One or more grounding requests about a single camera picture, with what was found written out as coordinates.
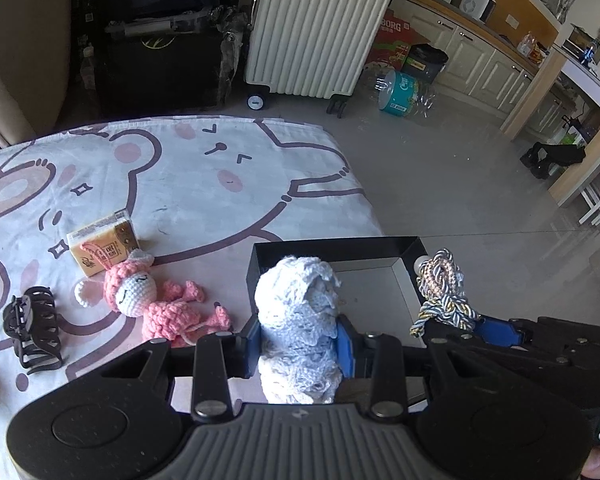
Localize black cloth bag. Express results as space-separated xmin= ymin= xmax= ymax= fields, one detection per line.
xmin=519 ymin=140 xmax=587 ymax=181

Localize black hair claw clip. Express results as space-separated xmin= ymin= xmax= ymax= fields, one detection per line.
xmin=2 ymin=285 xmax=64 ymax=376

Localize white small appliance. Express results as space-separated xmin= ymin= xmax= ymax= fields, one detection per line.
xmin=458 ymin=0 xmax=497 ymax=22

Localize black cardboard box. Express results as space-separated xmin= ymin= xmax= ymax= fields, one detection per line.
xmin=246 ymin=236 xmax=431 ymax=350

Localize bear printed blanket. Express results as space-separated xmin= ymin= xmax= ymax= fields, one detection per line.
xmin=0 ymin=116 xmax=387 ymax=480

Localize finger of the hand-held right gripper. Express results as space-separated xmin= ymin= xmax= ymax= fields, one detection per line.
xmin=472 ymin=315 xmax=539 ymax=349
xmin=424 ymin=322 xmax=600 ymax=397

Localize cream kitchen cabinets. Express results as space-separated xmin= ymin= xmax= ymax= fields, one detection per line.
xmin=387 ymin=0 xmax=581 ymax=137

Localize white blue crochet toy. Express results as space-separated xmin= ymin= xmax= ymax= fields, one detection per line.
xmin=254 ymin=255 xmax=345 ymax=406

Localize black trash bin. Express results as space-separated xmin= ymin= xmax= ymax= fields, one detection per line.
xmin=402 ymin=43 xmax=450 ymax=86

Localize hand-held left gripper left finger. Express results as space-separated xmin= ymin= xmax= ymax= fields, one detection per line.
xmin=100 ymin=316 xmax=262 ymax=423

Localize black suitcase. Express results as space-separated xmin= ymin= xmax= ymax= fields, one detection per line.
xmin=72 ymin=0 xmax=233 ymax=117

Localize pink crochet doll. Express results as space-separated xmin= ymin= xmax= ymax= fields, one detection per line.
xmin=74 ymin=248 xmax=235 ymax=349

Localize wooden bar counter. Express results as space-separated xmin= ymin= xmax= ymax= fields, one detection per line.
xmin=499 ymin=41 xmax=600 ymax=210

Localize beige sofa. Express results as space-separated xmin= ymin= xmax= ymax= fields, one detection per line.
xmin=0 ymin=0 xmax=83 ymax=152

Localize metal countertop oven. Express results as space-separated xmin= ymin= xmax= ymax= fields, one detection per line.
xmin=562 ymin=24 xmax=600 ymax=64

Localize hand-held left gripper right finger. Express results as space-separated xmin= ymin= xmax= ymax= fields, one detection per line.
xmin=336 ymin=315 xmax=487 ymax=422

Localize yellow tissue pack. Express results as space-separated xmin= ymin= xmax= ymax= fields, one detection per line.
xmin=66 ymin=209 xmax=137 ymax=279

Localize red cardboard box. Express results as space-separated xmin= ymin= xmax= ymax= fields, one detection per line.
xmin=363 ymin=7 xmax=432 ymax=69

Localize braided rope keychain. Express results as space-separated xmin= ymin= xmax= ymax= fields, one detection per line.
xmin=410 ymin=248 xmax=482 ymax=339

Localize snack bag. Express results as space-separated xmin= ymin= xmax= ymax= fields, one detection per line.
xmin=517 ymin=32 xmax=551 ymax=64

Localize white ribbed suitcase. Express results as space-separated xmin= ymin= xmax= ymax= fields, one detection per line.
xmin=243 ymin=0 xmax=397 ymax=119

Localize white metal rack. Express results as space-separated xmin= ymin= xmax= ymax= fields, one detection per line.
xmin=577 ymin=179 xmax=600 ymax=242

